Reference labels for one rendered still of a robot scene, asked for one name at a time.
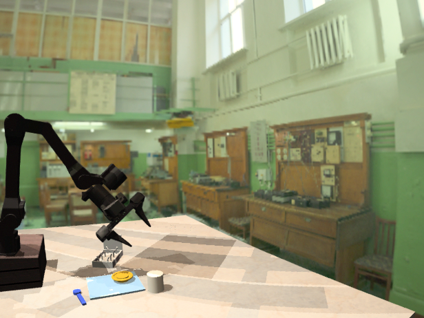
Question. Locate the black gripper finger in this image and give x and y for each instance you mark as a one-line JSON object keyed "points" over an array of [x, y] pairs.
{"points": [[139, 211], [113, 235]]}

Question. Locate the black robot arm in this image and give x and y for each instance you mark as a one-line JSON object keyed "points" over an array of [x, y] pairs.
{"points": [[13, 212]]}

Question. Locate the yellow plate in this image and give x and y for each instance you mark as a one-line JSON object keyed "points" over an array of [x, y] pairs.
{"points": [[122, 276]]}

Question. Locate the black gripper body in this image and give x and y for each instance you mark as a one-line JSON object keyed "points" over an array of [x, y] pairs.
{"points": [[104, 231]]}

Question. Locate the cream cylinder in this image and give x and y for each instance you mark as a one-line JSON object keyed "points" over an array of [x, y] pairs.
{"points": [[155, 281]]}

